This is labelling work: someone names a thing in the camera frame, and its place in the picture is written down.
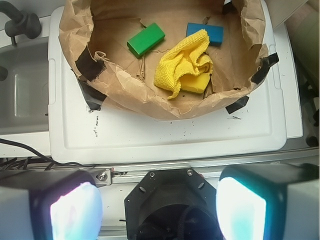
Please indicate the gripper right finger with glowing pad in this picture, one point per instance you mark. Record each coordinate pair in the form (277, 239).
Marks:
(262, 201)

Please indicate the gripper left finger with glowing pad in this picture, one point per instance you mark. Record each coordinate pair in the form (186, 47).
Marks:
(49, 205)

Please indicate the green rectangular block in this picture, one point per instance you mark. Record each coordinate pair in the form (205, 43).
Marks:
(145, 40)

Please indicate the yellow sponge block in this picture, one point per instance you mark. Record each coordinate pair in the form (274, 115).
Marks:
(195, 84)

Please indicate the blue rectangular block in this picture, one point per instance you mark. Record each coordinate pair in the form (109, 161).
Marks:
(215, 33)

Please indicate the white plastic tray lid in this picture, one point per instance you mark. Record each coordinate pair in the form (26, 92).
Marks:
(114, 136)

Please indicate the black tape strip right lower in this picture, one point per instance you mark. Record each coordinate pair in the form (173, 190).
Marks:
(239, 104)

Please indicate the black tape strip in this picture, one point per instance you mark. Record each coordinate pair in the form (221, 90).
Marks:
(265, 64)
(93, 98)
(239, 104)
(88, 66)

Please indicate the black tape strip left lower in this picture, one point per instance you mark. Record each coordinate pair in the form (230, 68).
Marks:
(93, 98)

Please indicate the grey sink basin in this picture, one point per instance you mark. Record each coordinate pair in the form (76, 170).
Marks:
(24, 94)

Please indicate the black tape strip left upper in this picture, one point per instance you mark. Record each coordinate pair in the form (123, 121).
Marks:
(88, 66)

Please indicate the black tape strip right upper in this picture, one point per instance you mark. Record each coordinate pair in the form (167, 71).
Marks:
(265, 64)

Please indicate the yellow knitted cloth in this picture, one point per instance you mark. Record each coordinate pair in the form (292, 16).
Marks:
(187, 57)

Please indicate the crumpled brown paper bag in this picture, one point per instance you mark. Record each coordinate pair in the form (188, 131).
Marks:
(105, 26)

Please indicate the black faucet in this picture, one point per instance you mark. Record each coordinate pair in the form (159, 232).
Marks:
(20, 23)

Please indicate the aluminium frame rail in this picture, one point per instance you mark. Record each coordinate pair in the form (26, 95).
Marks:
(208, 168)

